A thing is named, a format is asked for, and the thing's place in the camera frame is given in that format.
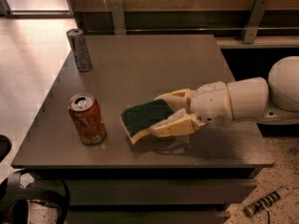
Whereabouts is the grey metal bracket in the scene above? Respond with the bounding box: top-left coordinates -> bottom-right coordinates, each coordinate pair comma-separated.
110,0 -> 126,35
241,0 -> 269,44

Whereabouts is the right grey metal bracket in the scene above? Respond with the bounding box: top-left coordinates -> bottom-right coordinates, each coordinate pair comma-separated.
241,0 -> 269,44

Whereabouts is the left grey metal bracket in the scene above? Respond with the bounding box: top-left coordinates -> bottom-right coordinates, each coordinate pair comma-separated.
110,0 -> 126,35

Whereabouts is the black power cable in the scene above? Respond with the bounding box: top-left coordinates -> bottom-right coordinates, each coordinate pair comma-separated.
261,186 -> 299,224

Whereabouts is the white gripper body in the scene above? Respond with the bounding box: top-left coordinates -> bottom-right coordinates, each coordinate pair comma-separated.
191,81 -> 233,128

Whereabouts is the green and yellow sponge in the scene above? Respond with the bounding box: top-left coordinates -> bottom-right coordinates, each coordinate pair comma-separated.
121,99 -> 174,145

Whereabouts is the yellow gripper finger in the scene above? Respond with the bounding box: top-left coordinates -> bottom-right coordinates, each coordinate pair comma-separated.
156,89 -> 194,113
149,108 -> 206,137

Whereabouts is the tall grey slim can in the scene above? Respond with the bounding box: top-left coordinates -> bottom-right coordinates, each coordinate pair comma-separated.
66,28 -> 93,72

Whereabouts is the black chair base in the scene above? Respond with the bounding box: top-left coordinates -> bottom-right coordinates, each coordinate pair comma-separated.
0,134 -> 71,224

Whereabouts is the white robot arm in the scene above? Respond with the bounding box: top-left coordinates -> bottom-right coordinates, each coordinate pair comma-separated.
149,56 -> 299,137

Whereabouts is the orange-red coke can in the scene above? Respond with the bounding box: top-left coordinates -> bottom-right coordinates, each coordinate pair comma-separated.
68,92 -> 107,145

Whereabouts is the white power strip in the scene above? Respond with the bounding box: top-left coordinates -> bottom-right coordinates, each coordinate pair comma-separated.
244,186 -> 293,217

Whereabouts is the grey drawer cabinet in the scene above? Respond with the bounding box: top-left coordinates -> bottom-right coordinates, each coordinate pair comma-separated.
10,34 -> 276,224

